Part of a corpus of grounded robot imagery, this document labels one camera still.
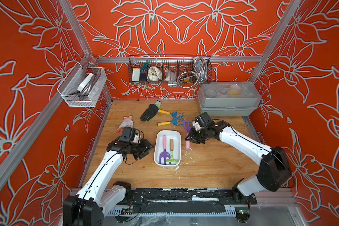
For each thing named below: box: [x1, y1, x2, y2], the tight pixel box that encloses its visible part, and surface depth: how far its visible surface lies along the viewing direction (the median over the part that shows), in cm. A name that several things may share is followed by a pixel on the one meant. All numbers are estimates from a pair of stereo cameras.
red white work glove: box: [115, 115, 134, 133], surface depth 106 cm
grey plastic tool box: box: [197, 81, 262, 117], surface depth 102 cm
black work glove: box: [140, 100, 162, 122], surface depth 112 cm
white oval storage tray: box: [153, 130, 182, 169], surface depth 92 cm
